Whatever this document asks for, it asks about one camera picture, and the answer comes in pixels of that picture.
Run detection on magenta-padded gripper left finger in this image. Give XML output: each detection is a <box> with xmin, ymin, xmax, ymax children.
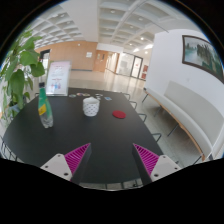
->
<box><xmin>39</xmin><ymin>142</ymin><xmax>93</xmax><ymax>185</ymax></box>

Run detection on long white bench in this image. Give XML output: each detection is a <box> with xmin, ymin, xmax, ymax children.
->
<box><xmin>143</xmin><ymin>80</ymin><xmax>224</xmax><ymax>162</ymax></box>

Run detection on white dotted cup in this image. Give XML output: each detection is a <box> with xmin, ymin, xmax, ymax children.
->
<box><xmin>82</xmin><ymin>96</ymin><xmax>101</xmax><ymax>118</ymax></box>

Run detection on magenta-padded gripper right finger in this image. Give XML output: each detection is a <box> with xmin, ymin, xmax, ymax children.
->
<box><xmin>131</xmin><ymin>143</ymin><xmax>183</xmax><ymax>186</ymax></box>

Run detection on green leafy potted plant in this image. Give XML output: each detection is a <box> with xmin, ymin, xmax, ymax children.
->
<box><xmin>0</xmin><ymin>28</ymin><xmax>46</xmax><ymax>121</ymax></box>

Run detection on green-labelled clear drink bottle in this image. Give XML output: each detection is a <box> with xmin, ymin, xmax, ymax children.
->
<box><xmin>37</xmin><ymin>82</ymin><xmax>54</xmax><ymax>129</ymax></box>

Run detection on white acrylic sign stand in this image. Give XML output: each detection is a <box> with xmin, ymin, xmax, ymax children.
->
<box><xmin>45</xmin><ymin>60</ymin><xmax>72</xmax><ymax>97</ymax></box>

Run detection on flat round red coaster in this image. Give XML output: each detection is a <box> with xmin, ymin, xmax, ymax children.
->
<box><xmin>111</xmin><ymin>110</ymin><xmax>127</xmax><ymax>120</ymax></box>

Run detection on glass double door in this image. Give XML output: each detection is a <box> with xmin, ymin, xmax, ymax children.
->
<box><xmin>130</xmin><ymin>55</ymin><xmax>144</xmax><ymax>80</ymax></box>

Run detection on black metal chairs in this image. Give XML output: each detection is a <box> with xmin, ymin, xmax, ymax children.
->
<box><xmin>121</xmin><ymin>92</ymin><xmax>163</xmax><ymax>144</ymax></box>

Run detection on recessed ceiling lights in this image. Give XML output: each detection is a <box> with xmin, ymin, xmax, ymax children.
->
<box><xmin>49</xmin><ymin>8</ymin><xmax>154</xmax><ymax>54</ymax></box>

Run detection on dark-framed landscape picture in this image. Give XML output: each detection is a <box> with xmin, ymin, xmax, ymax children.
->
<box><xmin>181</xmin><ymin>34</ymin><xmax>224</xmax><ymax>84</ymax></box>

